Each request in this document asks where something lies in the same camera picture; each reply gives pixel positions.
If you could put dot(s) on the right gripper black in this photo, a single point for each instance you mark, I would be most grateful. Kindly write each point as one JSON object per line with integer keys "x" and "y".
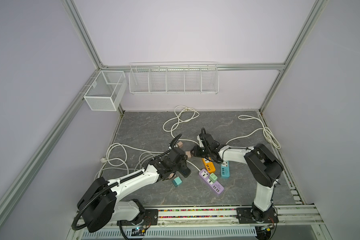
{"x": 196, "y": 151}

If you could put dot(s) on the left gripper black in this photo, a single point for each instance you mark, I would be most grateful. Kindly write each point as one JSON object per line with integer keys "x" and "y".
{"x": 183, "y": 162}

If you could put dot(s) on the pink adapter orange strip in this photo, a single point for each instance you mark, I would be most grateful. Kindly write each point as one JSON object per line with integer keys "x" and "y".
{"x": 179, "y": 145}

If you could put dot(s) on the orange power strip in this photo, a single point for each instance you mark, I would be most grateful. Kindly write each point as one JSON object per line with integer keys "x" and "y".
{"x": 209, "y": 166}

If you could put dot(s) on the teal plug adapter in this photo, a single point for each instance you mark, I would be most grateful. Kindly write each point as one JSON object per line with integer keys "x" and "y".
{"x": 177, "y": 181}

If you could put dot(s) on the teal power strip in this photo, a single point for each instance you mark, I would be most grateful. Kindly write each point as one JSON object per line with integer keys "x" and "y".
{"x": 225, "y": 170}

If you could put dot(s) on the purple power strip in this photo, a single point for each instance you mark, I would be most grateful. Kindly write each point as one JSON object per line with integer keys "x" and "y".
{"x": 215, "y": 187}

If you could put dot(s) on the green adapter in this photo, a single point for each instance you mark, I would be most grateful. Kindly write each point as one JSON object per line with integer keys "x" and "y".
{"x": 212, "y": 177}

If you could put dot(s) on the black power strip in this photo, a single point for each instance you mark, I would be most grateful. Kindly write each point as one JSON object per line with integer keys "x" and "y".
{"x": 185, "y": 172}

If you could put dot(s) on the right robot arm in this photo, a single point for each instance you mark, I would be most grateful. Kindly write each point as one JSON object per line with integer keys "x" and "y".
{"x": 263, "y": 164}

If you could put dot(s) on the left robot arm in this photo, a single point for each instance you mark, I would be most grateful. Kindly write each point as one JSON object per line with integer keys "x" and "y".
{"x": 103, "y": 201}

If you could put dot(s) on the white mesh box basket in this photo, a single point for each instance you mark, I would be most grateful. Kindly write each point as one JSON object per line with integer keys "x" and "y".
{"x": 106, "y": 91}

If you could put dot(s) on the white wire rack basket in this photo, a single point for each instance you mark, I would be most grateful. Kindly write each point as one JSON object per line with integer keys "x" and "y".
{"x": 174, "y": 78}

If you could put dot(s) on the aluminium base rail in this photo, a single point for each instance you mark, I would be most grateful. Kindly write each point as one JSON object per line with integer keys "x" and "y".
{"x": 201, "y": 223}

